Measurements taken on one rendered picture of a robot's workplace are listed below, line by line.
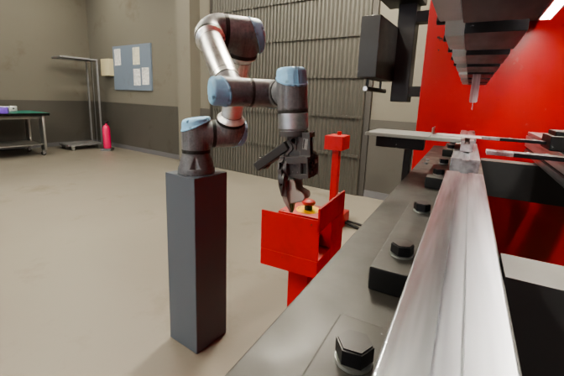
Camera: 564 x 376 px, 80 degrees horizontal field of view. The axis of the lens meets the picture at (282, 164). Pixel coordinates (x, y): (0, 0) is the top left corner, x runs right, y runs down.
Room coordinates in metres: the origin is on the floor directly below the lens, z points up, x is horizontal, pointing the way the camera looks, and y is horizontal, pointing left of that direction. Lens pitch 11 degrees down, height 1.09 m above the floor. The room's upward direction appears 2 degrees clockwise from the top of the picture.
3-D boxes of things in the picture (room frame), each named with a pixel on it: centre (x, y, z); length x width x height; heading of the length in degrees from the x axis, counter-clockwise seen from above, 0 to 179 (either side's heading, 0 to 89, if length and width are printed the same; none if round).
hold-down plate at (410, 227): (0.48, -0.20, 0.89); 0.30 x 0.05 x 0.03; 151
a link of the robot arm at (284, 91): (0.85, -0.02, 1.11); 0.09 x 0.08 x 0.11; 24
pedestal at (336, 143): (2.90, -0.47, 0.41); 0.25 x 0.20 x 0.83; 61
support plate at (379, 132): (1.05, -0.41, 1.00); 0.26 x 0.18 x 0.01; 61
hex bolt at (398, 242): (0.39, -0.15, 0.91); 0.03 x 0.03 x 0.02
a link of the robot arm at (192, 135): (1.38, 0.35, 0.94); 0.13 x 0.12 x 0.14; 114
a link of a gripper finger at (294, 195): (0.82, -0.03, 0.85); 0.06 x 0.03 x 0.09; 63
